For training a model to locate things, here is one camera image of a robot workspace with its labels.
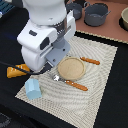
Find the small grey pot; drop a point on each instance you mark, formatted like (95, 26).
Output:
(75, 8)

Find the woven beige placemat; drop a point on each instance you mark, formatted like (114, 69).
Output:
(74, 106)

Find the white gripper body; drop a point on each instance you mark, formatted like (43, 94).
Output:
(46, 45)

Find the knife with wooden handle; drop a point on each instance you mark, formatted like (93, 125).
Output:
(90, 60)

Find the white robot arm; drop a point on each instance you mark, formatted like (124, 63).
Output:
(45, 13)

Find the large grey pot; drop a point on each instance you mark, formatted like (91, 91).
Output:
(95, 14)

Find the fork with wooden handle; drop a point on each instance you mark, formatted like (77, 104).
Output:
(76, 85)

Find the beige bowl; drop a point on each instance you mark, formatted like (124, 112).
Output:
(124, 15)

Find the orange bread loaf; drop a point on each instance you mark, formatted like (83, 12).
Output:
(18, 71)

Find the round beige plate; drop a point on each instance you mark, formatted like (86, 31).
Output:
(71, 68)

